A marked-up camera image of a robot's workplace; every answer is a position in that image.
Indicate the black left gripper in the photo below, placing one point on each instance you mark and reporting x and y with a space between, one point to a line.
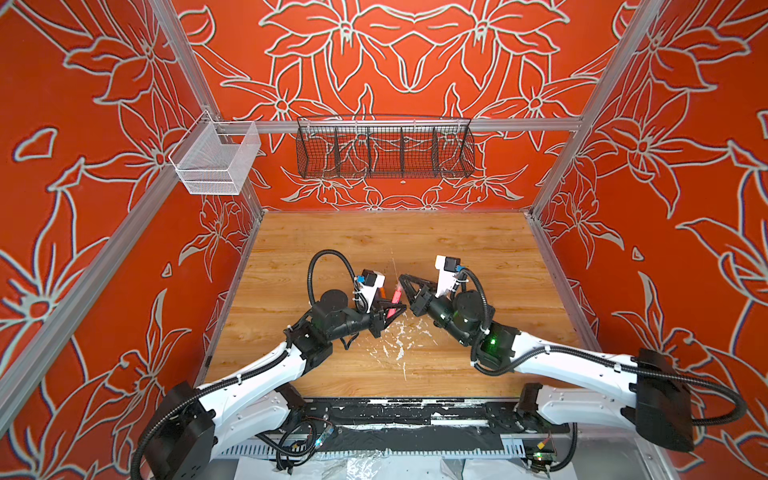
377 318

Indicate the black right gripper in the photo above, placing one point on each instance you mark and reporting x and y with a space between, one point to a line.
425 299

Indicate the pink highlighter pen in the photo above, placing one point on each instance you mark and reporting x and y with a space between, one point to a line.
395 300

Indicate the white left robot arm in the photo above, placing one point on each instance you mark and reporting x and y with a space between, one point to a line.
192 425

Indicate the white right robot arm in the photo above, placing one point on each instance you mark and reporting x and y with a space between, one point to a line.
641 392

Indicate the white mesh basket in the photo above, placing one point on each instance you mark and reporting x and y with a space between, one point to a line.
210 162

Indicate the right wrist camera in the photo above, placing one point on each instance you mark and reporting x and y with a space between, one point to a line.
448 270

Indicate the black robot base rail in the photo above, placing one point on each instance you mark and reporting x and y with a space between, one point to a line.
439 425

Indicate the black wire basket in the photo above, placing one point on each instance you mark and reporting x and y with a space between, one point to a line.
357 147

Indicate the aluminium corner frame post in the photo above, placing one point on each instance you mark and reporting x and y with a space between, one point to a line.
171 26

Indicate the right aluminium frame post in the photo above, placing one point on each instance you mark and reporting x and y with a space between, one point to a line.
626 47

